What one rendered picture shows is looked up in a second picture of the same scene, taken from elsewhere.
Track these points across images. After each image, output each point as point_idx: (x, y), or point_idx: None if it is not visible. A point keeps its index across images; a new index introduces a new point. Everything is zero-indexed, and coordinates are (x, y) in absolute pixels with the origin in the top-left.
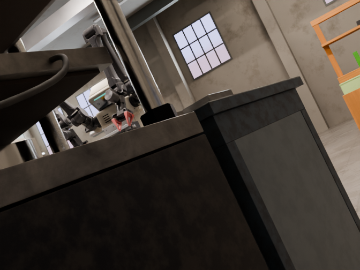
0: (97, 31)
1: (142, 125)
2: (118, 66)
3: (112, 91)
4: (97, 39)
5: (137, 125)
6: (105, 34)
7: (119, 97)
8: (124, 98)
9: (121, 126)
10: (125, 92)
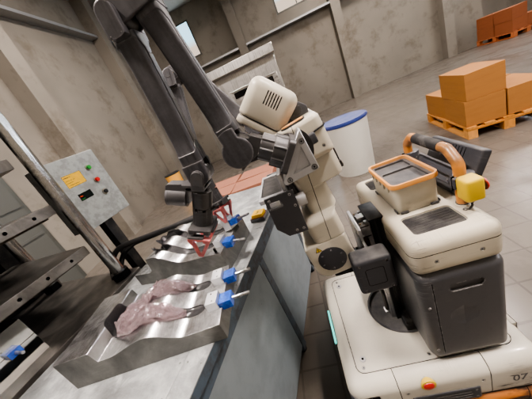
0: (105, 32)
1: (328, 176)
2: (199, 107)
3: (167, 195)
4: (123, 53)
5: (288, 199)
6: (150, 5)
7: (184, 203)
8: (202, 198)
9: (213, 233)
10: (198, 190)
